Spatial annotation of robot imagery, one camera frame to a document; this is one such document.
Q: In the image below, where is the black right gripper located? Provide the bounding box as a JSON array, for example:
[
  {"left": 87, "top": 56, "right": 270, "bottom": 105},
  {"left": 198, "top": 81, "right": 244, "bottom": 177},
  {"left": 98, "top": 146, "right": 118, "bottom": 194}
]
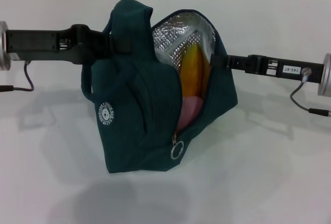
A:
[{"left": 210, "top": 54, "right": 324, "bottom": 84}]

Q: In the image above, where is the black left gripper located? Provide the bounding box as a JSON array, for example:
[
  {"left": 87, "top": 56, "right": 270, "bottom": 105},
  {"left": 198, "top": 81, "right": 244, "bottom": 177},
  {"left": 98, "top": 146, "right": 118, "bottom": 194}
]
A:
[{"left": 6, "top": 24, "right": 134, "bottom": 64}]

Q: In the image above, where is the yellow toy banana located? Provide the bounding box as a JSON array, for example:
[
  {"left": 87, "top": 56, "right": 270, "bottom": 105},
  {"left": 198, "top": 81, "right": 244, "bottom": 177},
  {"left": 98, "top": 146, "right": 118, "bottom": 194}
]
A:
[{"left": 179, "top": 43, "right": 210, "bottom": 98}]

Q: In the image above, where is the pink toy peach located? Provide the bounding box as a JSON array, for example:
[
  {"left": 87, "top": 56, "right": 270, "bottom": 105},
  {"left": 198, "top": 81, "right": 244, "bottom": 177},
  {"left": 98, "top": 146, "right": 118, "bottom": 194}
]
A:
[{"left": 177, "top": 96, "right": 204, "bottom": 131}]

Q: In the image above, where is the dark teal lunch bag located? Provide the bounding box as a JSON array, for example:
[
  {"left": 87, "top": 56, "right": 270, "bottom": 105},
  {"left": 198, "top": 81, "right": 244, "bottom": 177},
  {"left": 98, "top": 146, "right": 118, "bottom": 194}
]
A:
[{"left": 80, "top": 0, "right": 238, "bottom": 175}]

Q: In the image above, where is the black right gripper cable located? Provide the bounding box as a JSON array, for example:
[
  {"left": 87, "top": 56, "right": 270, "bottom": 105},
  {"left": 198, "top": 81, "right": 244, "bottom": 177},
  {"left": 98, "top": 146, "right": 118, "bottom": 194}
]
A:
[{"left": 289, "top": 67, "right": 331, "bottom": 117}]

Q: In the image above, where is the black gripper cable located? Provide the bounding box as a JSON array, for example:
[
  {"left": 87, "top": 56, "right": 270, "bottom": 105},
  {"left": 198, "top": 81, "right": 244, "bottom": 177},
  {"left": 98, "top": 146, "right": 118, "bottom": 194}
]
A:
[
  {"left": 289, "top": 67, "right": 331, "bottom": 117},
  {"left": 0, "top": 62, "right": 35, "bottom": 93}
]

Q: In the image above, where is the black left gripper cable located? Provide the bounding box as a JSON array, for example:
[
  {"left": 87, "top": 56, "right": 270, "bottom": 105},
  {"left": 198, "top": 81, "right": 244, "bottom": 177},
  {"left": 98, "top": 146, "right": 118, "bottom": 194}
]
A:
[{"left": 0, "top": 62, "right": 35, "bottom": 93}]

